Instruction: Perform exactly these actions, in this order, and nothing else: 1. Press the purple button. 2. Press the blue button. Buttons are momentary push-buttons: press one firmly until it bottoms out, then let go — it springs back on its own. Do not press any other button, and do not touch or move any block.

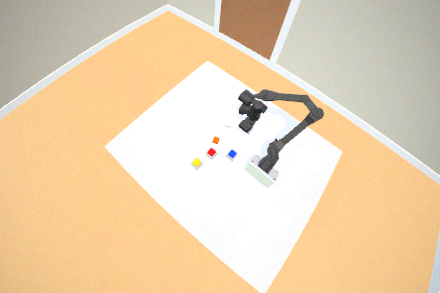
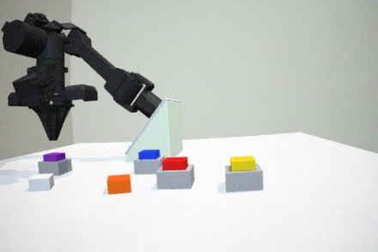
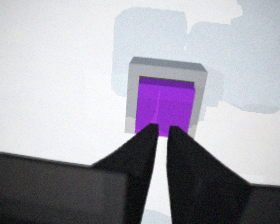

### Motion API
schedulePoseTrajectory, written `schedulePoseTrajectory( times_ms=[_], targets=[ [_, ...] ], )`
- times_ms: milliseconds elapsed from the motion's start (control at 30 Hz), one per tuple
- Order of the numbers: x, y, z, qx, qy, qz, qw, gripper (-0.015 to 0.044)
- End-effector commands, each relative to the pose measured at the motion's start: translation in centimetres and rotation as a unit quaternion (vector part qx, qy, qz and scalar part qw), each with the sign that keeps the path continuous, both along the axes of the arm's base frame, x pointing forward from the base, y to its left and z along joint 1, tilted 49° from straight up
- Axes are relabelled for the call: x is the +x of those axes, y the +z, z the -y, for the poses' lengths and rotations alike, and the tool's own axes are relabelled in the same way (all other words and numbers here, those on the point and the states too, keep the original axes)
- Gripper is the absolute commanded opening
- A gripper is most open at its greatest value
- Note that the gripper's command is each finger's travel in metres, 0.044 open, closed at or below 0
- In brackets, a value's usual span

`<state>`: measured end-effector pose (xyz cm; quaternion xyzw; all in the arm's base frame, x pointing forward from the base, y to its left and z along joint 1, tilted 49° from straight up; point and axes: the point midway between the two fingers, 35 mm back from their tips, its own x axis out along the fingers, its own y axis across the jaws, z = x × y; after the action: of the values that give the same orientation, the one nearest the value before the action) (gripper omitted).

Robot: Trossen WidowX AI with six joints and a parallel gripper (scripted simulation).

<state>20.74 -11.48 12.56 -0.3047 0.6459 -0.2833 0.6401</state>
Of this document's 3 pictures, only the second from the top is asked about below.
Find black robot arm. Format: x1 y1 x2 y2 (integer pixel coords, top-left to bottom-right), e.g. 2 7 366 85
1 13 162 119

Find purple button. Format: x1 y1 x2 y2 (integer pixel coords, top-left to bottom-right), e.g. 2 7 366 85
38 152 72 176

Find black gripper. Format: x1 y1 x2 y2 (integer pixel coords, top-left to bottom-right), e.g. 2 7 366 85
8 59 98 141

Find orange block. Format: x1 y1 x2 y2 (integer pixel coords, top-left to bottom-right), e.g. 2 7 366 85
107 174 132 194

